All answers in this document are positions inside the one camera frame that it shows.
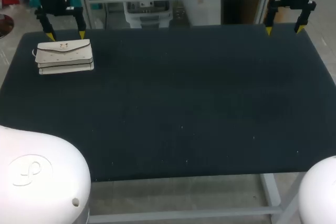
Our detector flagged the cream flap handbag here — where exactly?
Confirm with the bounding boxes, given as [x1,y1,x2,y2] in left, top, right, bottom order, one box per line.
[31,38,95,76]

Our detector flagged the white plastic crate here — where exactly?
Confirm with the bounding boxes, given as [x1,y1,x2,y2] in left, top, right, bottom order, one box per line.
[123,0,174,29]

